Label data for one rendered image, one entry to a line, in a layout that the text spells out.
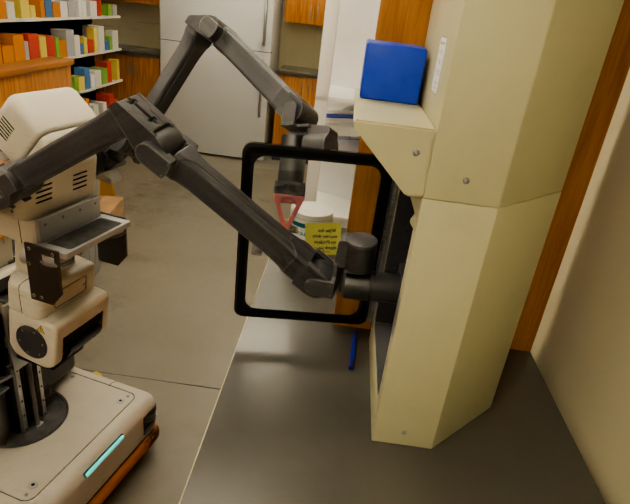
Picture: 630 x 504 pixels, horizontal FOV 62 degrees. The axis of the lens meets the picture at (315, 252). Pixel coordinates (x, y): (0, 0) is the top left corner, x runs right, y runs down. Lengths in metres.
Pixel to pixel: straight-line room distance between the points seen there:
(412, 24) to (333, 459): 0.81
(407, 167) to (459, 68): 0.15
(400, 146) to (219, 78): 5.13
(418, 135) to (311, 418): 0.57
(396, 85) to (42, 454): 1.55
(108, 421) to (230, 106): 4.33
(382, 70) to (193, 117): 5.11
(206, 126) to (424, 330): 5.22
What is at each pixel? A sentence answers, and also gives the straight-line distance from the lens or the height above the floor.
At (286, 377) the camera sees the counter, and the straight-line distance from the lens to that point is 1.13.
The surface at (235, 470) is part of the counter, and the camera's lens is 0.95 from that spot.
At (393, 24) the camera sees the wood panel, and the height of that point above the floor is 1.63.
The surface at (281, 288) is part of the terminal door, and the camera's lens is 1.17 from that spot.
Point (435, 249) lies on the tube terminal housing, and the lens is 0.81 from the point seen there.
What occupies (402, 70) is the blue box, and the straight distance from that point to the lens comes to 0.94.
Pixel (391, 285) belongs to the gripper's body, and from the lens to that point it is 0.98.
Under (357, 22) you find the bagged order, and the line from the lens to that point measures 2.14.
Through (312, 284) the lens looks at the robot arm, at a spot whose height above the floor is 1.18.
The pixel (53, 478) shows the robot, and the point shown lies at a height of 0.28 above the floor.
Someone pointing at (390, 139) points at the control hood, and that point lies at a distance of 0.75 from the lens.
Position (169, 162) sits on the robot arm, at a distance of 0.96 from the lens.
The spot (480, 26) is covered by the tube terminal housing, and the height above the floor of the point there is 1.64.
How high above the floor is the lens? 1.65
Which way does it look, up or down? 25 degrees down
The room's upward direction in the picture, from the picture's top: 7 degrees clockwise
